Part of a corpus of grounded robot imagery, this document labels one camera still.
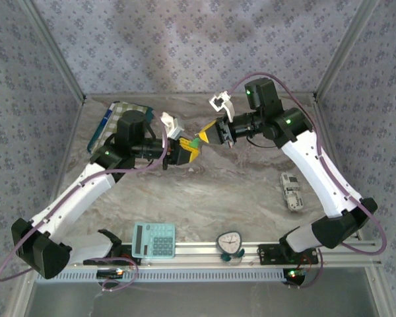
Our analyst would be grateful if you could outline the white slotted cable duct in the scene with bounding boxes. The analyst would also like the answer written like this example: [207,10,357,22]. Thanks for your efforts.
[36,267,306,283]

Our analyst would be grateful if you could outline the teal calculator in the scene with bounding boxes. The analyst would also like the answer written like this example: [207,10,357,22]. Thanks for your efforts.
[132,222,177,260]

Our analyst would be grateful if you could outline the green checkered teal-edged case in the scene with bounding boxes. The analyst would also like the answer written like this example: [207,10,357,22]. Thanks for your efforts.
[86,100,154,156]

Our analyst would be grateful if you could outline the short purple base cable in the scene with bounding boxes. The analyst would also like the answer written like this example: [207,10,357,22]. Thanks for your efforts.
[100,257,139,293]
[288,249,324,290]

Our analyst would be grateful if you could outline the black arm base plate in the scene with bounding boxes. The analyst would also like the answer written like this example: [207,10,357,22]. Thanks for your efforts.
[82,252,143,267]
[257,243,286,265]

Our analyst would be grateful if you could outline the small white analog clock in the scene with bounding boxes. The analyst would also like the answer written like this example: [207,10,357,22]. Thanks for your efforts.
[216,231,246,264]

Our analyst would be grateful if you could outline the aluminium frame rail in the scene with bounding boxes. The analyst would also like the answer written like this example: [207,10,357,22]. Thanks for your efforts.
[84,92,317,99]

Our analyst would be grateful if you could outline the small black circuit board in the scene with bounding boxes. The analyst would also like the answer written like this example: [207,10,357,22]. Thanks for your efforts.
[97,268,125,279]
[282,268,307,287]

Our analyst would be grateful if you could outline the aluminium frame post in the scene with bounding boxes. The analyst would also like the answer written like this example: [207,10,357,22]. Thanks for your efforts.
[313,0,381,100]
[19,0,87,102]

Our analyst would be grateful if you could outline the aluminium mounting rail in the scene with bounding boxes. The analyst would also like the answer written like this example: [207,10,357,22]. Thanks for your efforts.
[75,242,382,267]

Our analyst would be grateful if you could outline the white toy car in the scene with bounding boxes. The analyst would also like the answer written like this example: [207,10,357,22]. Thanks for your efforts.
[279,171,305,213]

